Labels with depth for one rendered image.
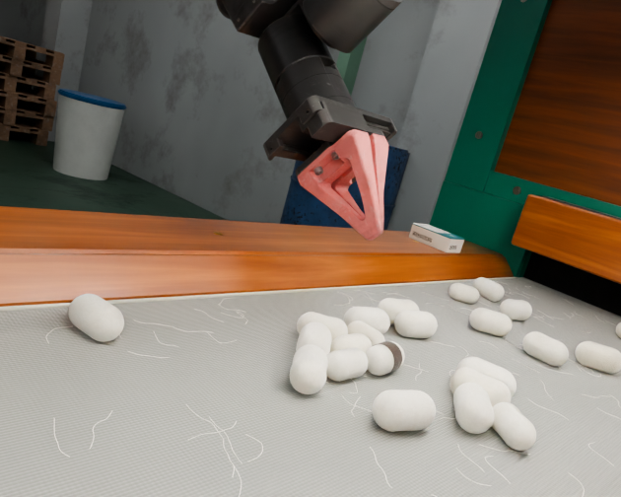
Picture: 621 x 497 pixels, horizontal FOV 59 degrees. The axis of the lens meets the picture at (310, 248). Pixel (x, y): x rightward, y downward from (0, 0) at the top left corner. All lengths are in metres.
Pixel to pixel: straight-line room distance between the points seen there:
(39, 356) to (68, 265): 0.09
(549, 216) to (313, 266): 0.37
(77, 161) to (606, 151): 4.03
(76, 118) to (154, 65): 0.94
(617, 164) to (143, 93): 4.59
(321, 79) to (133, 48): 4.91
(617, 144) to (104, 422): 0.71
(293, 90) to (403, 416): 0.28
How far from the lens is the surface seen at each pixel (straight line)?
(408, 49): 3.35
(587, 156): 0.83
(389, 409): 0.29
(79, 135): 4.46
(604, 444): 0.40
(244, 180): 4.01
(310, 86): 0.46
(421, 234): 0.72
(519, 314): 0.59
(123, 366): 0.30
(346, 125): 0.42
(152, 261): 0.39
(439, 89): 2.86
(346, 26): 0.47
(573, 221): 0.75
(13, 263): 0.36
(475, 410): 0.32
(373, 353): 0.34
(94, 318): 0.31
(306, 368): 0.29
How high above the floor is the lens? 0.88
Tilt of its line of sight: 13 degrees down
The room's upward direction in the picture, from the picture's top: 15 degrees clockwise
